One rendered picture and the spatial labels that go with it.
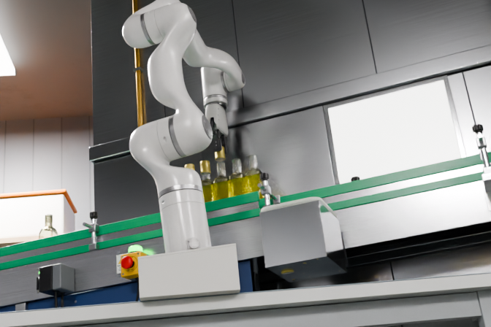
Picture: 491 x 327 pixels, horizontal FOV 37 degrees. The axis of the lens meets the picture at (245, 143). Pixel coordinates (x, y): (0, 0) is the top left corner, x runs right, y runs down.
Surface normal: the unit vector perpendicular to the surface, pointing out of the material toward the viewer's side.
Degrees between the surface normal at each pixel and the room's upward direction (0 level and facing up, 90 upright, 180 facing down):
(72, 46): 180
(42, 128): 90
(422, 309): 90
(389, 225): 90
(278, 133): 90
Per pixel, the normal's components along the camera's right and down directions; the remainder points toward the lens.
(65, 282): 0.93, -0.22
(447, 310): 0.07, -0.40
